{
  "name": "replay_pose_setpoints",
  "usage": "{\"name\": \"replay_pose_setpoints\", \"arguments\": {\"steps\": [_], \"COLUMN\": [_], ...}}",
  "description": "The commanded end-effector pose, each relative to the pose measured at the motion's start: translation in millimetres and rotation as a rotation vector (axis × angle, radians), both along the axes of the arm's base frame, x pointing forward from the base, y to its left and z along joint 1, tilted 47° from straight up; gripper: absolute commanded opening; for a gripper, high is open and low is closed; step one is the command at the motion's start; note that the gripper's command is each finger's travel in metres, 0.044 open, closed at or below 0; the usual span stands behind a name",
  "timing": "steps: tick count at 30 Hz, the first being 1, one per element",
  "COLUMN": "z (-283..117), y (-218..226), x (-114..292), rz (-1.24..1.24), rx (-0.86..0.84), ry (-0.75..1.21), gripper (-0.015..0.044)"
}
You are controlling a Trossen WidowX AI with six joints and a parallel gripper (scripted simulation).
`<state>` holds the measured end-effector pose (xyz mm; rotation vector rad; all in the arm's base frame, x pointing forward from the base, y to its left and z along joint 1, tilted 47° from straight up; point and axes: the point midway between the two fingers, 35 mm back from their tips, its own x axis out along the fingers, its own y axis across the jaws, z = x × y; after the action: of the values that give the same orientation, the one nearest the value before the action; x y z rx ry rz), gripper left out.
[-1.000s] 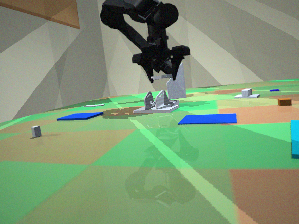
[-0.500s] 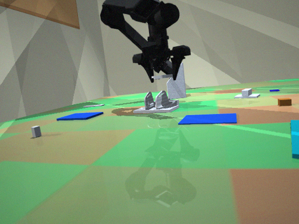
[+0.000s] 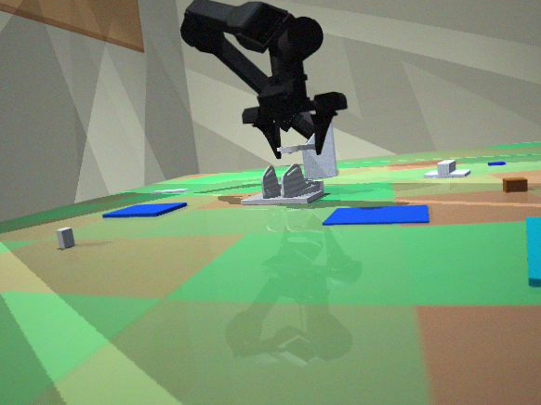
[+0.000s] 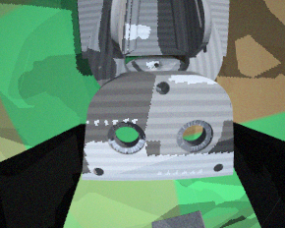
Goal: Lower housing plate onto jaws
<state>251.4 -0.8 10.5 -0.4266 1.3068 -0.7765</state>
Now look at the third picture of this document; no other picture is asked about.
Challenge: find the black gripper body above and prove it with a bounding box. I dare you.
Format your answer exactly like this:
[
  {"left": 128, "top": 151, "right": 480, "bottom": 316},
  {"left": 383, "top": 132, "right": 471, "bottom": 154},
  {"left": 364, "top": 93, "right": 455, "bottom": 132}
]
[{"left": 242, "top": 66, "right": 348, "bottom": 124}]

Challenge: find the brown block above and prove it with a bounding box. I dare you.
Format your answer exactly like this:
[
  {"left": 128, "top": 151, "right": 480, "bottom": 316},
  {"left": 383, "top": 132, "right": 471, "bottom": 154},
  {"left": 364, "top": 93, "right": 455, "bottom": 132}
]
[{"left": 503, "top": 177, "right": 528, "bottom": 192}]

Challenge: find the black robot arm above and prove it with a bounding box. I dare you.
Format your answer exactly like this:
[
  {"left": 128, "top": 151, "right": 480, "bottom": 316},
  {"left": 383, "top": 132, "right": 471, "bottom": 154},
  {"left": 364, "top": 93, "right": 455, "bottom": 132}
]
[{"left": 180, "top": 0, "right": 323, "bottom": 142}]

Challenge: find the teal flat rectangular plate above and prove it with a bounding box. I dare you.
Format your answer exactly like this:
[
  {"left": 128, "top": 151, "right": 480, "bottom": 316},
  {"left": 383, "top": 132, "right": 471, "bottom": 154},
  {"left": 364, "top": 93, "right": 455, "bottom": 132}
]
[{"left": 526, "top": 217, "right": 541, "bottom": 287}]

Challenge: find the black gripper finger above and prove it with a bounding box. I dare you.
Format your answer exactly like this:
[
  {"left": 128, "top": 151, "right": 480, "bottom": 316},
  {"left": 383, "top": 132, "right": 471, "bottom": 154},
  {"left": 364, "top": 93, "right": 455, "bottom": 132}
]
[
  {"left": 310, "top": 111, "right": 338, "bottom": 155},
  {"left": 252, "top": 122, "right": 282, "bottom": 159}
]

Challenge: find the blue flat plate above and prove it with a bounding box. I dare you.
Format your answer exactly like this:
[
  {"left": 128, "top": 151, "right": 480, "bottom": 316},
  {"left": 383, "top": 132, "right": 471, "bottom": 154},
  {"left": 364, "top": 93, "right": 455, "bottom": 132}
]
[
  {"left": 323, "top": 205, "right": 429, "bottom": 226},
  {"left": 102, "top": 202, "right": 187, "bottom": 218}
]

